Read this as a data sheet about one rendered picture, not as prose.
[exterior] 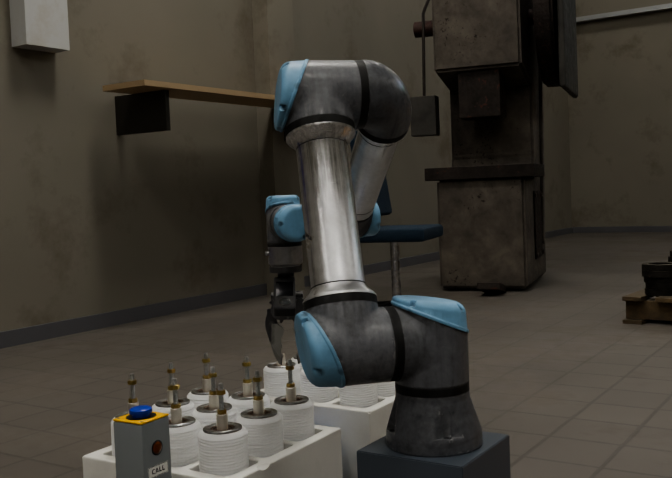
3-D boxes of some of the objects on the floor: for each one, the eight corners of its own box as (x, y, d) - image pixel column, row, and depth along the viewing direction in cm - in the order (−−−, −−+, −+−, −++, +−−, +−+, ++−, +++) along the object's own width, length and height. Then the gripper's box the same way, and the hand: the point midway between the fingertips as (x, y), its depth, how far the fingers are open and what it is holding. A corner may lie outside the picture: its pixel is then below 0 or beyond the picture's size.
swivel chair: (469, 315, 460) (463, 126, 456) (410, 331, 417) (402, 122, 413) (381, 308, 499) (374, 134, 494) (318, 322, 455) (310, 131, 451)
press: (462, 273, 682) (451, -47, 671) (609, 276, 618) (599, -77, 608) (381, 293, 572) (366, -88, 562) (549, 299, 508) (535, -131, 498)
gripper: (310, 262, 190) (314, 357, 191) (260, 265, 189) (265, 359, 190) (311, 266, 181) (315, 364, 182) (259, 268, 180) (264, 367, 181)
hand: (289, 358), depth 183 cm, fingers open, 3 cm apart
